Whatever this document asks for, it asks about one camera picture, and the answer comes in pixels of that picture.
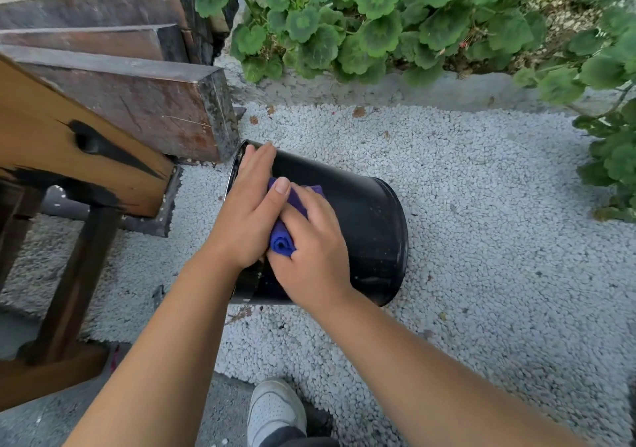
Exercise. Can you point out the person's left hand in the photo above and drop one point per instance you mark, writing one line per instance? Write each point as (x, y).
(246, 223)

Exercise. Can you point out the purple microfibre cloth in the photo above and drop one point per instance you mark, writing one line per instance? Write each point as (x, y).
(282, 243)

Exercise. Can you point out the person's right hand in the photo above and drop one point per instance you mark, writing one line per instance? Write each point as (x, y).
(318, 263)

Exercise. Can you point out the wooden bench with backrest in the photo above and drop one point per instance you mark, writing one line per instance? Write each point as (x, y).
(49, 128)

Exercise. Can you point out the person's left forearm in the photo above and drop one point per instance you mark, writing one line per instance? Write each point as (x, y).
(149, 362)

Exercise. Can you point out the grey metal strip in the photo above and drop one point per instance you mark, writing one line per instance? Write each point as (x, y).
(158, 296)

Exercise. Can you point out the long dark wooden beam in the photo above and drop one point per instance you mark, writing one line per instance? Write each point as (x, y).
(99, 4)

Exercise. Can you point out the thin reddish wooden beam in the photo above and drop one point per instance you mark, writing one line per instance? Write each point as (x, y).
(99, 44)

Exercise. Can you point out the person's white shoe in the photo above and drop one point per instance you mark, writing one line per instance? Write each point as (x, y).
(271, 409)

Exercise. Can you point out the person's grey trouser leg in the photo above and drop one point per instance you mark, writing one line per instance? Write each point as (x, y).
(293, 439)

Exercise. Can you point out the thick dark wooden beam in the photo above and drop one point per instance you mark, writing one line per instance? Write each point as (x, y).
(149, 103)

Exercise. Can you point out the person's right forearm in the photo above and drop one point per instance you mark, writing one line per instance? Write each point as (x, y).
(422, 387)

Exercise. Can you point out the black bucket with metal rim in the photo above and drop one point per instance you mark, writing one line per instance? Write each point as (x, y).
(367, 223)

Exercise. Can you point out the green geranium plant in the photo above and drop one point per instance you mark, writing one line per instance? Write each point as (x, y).
(377, 34)

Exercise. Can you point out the grey concrete garden curb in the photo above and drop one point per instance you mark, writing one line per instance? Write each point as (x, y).
(447, 91)

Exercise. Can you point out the small pink object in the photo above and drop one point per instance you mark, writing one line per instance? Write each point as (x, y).
(115, 358)

